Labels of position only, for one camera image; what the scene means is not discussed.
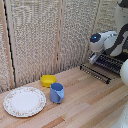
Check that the white blurred object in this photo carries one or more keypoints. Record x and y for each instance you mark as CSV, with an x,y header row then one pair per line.
x,y
121,118

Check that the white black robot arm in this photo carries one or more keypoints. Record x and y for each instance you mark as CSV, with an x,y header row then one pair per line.
x,y
111,41

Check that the ribbed metal oven tray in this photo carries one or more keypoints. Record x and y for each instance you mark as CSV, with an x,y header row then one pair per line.
x,y
110,63

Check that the white patterned plate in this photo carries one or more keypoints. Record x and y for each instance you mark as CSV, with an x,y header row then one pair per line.
x,y
24,101

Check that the blue cup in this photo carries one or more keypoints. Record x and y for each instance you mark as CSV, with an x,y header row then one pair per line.
x,y
56,93

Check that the plain wooden post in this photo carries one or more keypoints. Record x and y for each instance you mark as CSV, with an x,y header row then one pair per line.
x,y
59,33

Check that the yellow bowl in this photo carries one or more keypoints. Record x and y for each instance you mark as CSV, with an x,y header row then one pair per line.
x,y
48,80

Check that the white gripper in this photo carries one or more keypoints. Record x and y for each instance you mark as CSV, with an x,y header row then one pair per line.
x,y
94,58

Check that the wooden post with black strip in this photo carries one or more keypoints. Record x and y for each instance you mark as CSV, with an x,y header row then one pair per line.
x,y
8,50

